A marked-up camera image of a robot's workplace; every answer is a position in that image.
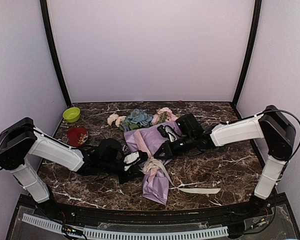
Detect grey cable duct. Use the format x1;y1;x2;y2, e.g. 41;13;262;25
21;213;229;240

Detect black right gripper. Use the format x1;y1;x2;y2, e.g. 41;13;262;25
154;133;196;159

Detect lime green bowl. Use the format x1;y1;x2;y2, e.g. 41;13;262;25
62;107;81;123

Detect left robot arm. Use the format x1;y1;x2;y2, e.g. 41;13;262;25
0;117;148;218

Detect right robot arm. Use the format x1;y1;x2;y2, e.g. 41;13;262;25
154;105;300;217

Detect white printed ribbon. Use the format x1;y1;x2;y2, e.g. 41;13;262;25
142;156;221;197

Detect black front rail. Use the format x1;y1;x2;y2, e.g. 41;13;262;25
18;193;287;226

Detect white fake flower stem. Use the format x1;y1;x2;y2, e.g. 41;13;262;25
107;113;126;127

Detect blue fake flower stem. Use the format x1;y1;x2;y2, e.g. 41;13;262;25
119;109;153;132

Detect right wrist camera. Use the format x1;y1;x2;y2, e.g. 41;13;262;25
157;124;182;142

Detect purple and pink wrapping paper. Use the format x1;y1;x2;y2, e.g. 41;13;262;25
124;121;182;205

